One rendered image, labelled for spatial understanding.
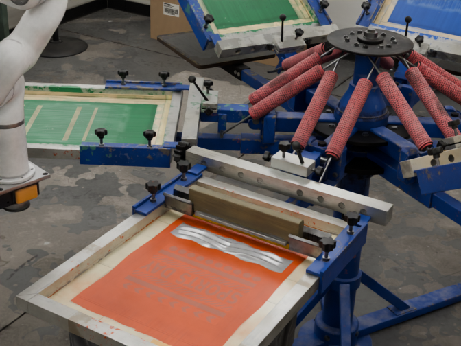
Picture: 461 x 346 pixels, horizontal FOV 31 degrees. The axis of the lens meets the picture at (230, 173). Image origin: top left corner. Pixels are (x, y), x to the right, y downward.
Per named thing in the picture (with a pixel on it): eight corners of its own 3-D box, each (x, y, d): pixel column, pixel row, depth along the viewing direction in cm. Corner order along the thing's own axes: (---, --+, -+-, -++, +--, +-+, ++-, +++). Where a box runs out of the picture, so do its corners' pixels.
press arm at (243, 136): (18, 145, 300) (17, 130, 298) (22, 138, 305) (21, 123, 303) (357, 158, 301) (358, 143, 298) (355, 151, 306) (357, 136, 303)
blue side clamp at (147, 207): (146, 231, 237) (146, 210, 234) (132, 226, 239) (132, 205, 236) (202, 190, 260) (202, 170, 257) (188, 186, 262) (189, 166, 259)
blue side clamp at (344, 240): (321, 294, 212) (323, 272, 209) (303, 288, 214) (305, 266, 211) (365, 243, 235) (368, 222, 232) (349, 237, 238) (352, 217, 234)
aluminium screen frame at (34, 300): (220, 400, 175) (221, 386, 173) (16, 308, 201) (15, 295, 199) (363, 237, 236) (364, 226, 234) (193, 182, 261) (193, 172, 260)
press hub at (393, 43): (359, 386, 320) (405, 55, 258) (271, 349, 337) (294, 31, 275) (395, 332, 350) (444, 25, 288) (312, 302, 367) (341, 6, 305)
